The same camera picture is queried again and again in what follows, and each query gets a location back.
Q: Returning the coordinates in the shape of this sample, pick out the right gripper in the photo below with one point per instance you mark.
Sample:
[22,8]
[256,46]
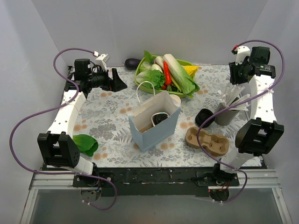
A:
[234,73]

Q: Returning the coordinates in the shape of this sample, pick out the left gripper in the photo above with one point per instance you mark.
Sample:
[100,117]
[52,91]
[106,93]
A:
[112,80]

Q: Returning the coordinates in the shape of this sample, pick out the pulp cup carrier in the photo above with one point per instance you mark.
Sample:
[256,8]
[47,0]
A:
[145,128]

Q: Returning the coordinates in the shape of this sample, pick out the light blue paper bag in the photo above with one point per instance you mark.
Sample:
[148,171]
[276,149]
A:
[140,117]

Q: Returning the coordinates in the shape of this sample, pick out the black cup lid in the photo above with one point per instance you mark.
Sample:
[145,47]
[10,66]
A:
[159,117]

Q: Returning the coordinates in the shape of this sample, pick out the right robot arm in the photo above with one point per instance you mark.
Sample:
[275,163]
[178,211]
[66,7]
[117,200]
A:
[260,134]

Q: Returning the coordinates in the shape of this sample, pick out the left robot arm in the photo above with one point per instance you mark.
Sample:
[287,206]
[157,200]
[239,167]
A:
[58,146]

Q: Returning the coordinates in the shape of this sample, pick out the dark purple eggplant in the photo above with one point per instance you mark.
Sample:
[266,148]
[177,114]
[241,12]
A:
[132,63]

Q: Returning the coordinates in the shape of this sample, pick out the cup of white straws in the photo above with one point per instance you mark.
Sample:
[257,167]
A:
[230,103]

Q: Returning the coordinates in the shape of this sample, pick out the green lettuce head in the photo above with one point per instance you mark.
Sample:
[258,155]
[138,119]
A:
[151,77]

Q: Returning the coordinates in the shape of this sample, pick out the floral table mat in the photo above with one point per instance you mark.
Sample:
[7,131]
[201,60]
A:
[104,117]

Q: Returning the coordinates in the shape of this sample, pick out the yellow pepper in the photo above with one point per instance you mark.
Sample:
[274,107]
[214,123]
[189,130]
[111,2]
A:
[191,70]

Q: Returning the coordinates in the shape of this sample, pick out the stack of black lids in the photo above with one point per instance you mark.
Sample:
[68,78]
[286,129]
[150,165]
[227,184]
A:
[202,116]

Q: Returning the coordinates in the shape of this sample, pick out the napa cabbage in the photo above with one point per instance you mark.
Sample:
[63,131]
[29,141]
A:
[183,82]

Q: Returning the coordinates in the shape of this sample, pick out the green plastic vegetable tray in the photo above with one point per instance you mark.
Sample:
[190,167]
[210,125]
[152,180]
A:
[150,90]

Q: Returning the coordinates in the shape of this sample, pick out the stack of paper cups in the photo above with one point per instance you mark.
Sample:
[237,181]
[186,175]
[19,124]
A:
[176,100]

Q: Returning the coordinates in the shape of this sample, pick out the green bok choy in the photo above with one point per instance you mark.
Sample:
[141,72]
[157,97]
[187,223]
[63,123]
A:
[86,144]

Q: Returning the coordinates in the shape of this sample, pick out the stack of pulp cup carriers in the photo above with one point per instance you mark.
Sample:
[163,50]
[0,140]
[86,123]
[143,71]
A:
[217,145]

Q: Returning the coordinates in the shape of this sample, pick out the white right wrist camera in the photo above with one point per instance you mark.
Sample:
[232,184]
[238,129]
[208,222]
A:
[241,53]

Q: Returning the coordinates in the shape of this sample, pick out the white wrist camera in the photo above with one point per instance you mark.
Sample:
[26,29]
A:
[101,60]
[241,53]

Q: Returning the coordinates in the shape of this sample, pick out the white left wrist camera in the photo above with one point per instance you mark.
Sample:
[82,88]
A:
[101,60]

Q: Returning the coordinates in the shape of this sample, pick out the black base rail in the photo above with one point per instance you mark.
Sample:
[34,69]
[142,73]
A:
[157,181]

